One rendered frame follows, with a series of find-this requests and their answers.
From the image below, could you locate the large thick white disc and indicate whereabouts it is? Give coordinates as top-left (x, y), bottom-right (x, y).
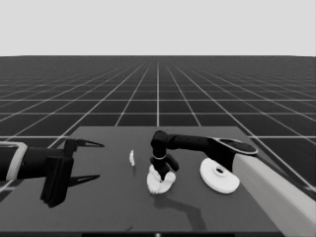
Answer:
top-left (199, 157), bottom-right (241, 195)

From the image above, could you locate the white round carrier with pins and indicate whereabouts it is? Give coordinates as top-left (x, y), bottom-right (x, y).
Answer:
top-left (146, 166), bottom-right (177, 196)

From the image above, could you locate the small white T-shaped piece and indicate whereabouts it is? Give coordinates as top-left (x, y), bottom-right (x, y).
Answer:
top-left (128, 149), bottom-right (136, 168)

